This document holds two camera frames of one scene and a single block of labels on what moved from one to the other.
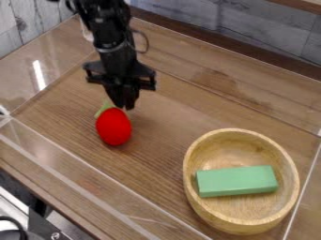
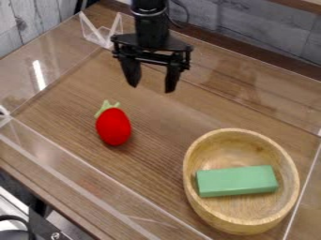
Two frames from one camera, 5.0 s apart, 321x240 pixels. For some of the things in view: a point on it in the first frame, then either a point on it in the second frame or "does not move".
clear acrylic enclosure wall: x=212 y=159 does not move
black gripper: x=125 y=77 -> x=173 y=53
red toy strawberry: x=113 y=125 does not move
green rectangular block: x=236 y=181 does not move
